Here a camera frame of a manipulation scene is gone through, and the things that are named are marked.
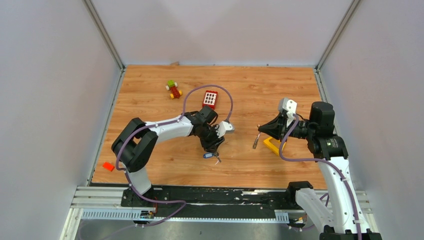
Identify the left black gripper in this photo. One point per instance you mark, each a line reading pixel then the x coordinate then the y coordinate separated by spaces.
pixel 213 146

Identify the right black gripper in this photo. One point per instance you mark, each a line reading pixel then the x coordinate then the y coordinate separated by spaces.
pixel 276 128

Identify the blue tagged key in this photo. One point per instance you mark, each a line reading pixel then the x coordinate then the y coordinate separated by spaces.
pixel 209 155

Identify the silver keyring with keys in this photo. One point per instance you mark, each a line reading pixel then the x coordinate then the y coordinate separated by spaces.
pixel 255 143

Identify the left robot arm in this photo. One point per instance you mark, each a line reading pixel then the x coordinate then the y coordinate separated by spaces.
pixel 135 144

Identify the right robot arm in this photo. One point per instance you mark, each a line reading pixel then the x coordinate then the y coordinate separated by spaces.
pixel 344 220

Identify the yellow triangular plastic piece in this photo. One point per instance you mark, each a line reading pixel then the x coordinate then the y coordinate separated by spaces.
pixel 273 145

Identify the red window toy brick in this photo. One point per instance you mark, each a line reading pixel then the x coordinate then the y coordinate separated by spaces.
pixel 210 99

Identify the colourful toy brick car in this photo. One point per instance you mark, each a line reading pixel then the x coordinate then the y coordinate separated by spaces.
pixel 172 87

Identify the orange red toy brick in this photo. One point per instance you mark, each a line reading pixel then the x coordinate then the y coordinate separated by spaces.
pixel 108 166

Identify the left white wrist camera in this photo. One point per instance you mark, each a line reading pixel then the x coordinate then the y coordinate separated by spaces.
pixel 224 127

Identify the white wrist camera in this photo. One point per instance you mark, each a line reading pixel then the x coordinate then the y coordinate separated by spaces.
pixel 287 108
pixel 224 127

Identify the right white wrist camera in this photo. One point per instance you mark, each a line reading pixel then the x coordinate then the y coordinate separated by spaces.
pixel 287 108

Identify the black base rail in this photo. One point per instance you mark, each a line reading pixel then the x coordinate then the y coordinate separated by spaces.
pixel 215 203

